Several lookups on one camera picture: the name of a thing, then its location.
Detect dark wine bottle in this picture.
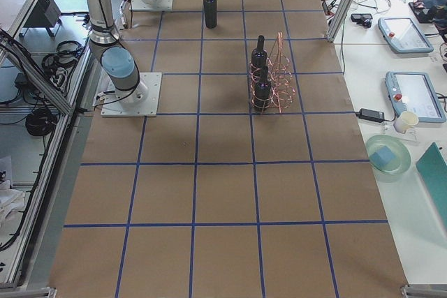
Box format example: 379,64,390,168
203,0,217,29

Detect dark bottle in basket corner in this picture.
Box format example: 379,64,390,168
251,35,268,68

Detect dark bottle in basket middle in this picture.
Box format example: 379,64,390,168
254,66,272,112

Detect black box on floor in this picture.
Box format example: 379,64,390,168
19,0,61,38

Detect upper teach pendant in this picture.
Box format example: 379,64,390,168
377,17,434,54

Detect teach pendant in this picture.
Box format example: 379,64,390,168
385,71,446,124
377,17,434,54

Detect black power adapter on desk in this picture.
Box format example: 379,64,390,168
356,108,385,123

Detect lower teach pendant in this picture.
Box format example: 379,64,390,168
385,71,446,124

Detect white paper cup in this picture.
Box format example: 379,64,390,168
393,111,419,134

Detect blue foam block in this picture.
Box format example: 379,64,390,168
369,146,397,169

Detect green glass plate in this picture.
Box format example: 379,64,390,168
365,135,411,175

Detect teal board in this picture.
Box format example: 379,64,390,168
416,142,447,227

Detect copper wire wine basket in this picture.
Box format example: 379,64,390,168
249,31,295,113

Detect coiled black cables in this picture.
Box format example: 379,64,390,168
41,40,85,79

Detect left aluminium frame rail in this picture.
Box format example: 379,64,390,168
1,29,75,115

